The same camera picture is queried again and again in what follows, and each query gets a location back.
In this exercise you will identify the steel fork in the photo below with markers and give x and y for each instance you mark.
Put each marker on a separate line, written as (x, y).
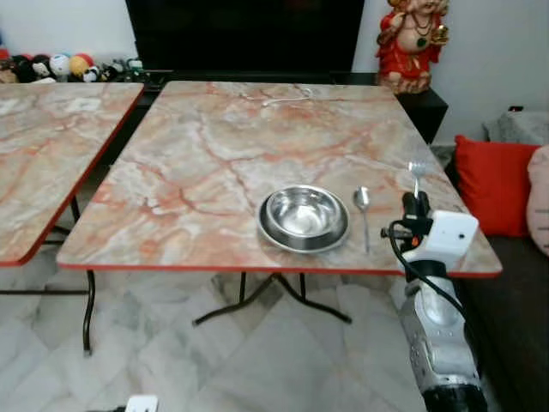
(417, 169)

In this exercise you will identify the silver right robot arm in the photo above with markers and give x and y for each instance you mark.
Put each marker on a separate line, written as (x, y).
(442, 335)

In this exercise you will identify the steel spoon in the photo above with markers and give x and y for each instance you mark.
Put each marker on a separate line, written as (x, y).
(361, 198)

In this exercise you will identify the red cushion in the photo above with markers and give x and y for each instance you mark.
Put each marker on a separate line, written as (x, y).
(493, 184)

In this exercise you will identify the steel bowl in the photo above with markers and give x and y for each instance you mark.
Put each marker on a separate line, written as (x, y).
(302, 215)

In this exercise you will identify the steel plate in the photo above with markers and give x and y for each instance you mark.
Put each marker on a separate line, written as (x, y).
(302, 246)

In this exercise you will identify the pink cat face cushion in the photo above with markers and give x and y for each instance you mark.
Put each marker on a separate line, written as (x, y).
(539, 202)

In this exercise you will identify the grey cushion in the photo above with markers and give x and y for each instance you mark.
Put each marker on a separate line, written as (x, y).
(519, 127)

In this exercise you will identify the dark sofa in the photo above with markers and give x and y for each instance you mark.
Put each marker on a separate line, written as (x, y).
(506, 318)

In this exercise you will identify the red and gold deity statue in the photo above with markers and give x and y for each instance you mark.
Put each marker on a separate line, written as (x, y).
(412, 47)

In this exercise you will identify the marble top folding table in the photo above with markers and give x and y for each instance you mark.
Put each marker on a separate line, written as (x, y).
(214, 146)
(51, 146)

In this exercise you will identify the black television screen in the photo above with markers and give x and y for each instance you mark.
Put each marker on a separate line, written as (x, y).
(244, 34)

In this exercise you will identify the black and white plush toy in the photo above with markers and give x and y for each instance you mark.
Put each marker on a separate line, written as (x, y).
(111, 71)

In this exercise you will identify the yellow and red plush toy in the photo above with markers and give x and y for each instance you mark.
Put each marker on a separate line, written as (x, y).
(81, 63)

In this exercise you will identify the white and blue plush toy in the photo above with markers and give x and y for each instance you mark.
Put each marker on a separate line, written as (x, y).
(59, 64)

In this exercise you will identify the brown plush toy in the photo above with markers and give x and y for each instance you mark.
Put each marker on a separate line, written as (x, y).
(5, 72)

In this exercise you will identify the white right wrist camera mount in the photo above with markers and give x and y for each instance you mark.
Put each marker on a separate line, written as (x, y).
(446, 236)

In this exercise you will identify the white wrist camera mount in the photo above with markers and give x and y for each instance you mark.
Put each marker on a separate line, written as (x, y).
(446, 236)
(142, 403)

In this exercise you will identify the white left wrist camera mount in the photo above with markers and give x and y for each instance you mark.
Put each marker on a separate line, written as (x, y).
(142, 403)

